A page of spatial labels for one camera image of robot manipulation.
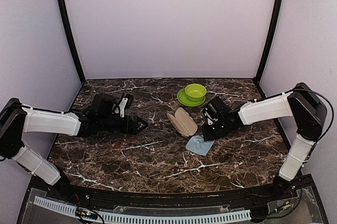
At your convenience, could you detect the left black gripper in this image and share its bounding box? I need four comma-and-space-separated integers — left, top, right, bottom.
98, 115, 148, 135

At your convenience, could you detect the light blue cleaning cloth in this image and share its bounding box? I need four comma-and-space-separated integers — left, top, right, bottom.
185, 135, 215, 157

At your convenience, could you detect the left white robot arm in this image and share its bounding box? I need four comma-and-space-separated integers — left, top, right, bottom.
1, 93, 148, 201

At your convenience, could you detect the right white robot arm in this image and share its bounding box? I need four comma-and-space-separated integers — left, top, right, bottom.
202, 83, 328, 200

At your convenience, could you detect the green bowl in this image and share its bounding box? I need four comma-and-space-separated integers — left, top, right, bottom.
184, 83, 207, 102

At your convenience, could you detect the green plate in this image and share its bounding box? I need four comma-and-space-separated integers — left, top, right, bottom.
177, 89, 206, 107

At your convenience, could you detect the small circuit board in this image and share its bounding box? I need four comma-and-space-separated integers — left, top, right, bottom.
75, 207, 98, 221

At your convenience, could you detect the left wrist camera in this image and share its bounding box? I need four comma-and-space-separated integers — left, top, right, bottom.
117, 94, 134, 118

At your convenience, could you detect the black table front rail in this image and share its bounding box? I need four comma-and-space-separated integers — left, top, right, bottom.
47, 179, 300, 209

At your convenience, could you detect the white slotted cable duct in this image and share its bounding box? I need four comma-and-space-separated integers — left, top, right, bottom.
33, 196, 251, 223

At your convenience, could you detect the right black frame post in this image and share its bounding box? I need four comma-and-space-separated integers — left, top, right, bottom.
254, 0, 282, 85

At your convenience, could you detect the black frame post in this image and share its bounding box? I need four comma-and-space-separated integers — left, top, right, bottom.
57, 0, 86, 84
254, 0, 282, 85

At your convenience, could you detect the left black frame post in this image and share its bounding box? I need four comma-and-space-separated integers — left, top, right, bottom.
57, 0, 86, 84

